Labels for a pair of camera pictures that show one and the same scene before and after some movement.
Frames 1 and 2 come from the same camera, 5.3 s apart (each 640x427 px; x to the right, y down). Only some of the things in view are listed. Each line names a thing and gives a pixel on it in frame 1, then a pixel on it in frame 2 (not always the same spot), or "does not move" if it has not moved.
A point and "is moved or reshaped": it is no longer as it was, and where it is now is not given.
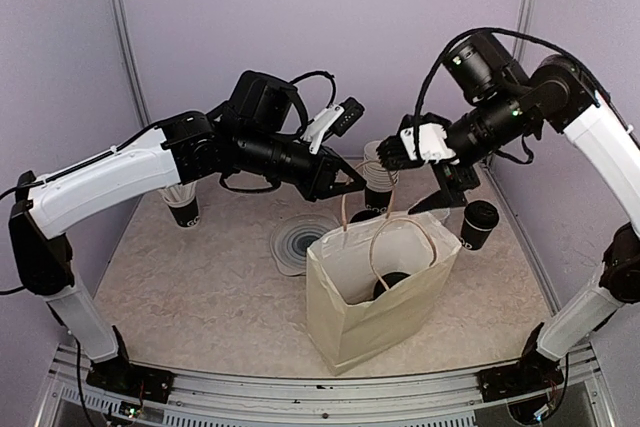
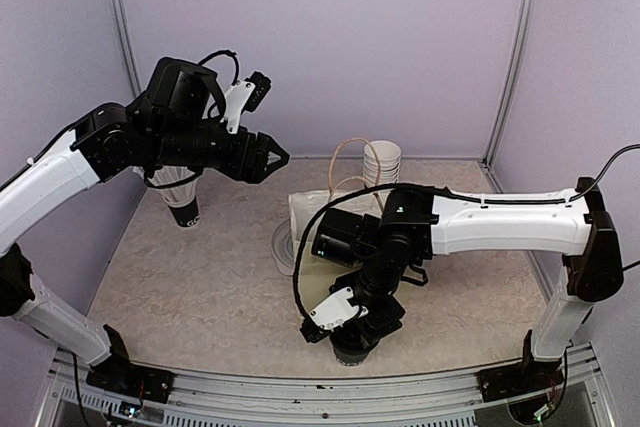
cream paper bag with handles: x=371 y=286 to x=355 y=186
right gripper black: x=453 y=178 to x=383 y=323
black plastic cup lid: x=481 y=214 is moved or reshaped
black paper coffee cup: x=472 y=237 is moved or reshaped
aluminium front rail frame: x=580 y=398 does not move
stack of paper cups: x=378 y=182 does not move
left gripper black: x=320 y=183 to x=253 y=170
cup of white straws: x=182 y=199 does not move
